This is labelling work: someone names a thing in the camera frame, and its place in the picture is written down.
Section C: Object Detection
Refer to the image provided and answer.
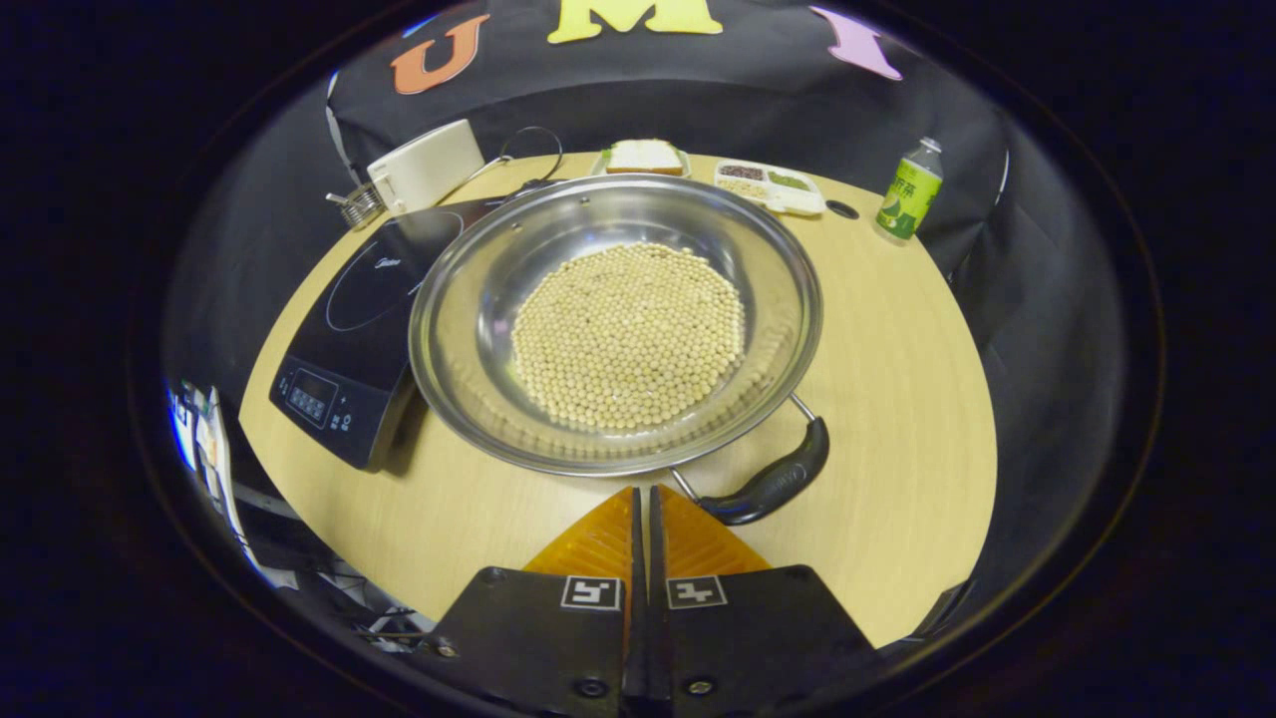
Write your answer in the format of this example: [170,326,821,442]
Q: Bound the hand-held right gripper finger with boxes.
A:
[648,486,878,718]
[429,486,647,718]

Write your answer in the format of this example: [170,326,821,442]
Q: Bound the steel pot with black handles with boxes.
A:
[407,175,831,528]

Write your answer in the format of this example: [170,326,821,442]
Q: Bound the black induction cooktop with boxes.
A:
[269,194,519,472]

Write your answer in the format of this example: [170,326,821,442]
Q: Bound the heap of soybeans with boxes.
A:
[510,241,747,432]

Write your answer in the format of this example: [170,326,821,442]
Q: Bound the white divided dish with beans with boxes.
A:
[712,160,827,218]

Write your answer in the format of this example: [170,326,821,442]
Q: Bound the white rectangular plate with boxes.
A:
[590,143,693,180]

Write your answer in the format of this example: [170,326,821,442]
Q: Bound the white bread sandwich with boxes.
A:
[604,139,686,177]

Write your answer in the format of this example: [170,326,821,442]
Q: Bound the green tea bottle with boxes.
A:
[874,137,944,243]

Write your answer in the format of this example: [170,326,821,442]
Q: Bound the white toaster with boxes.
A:
[366,119,487,217]

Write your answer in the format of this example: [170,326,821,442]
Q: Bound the grey power cable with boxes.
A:
[439,126,565,205]

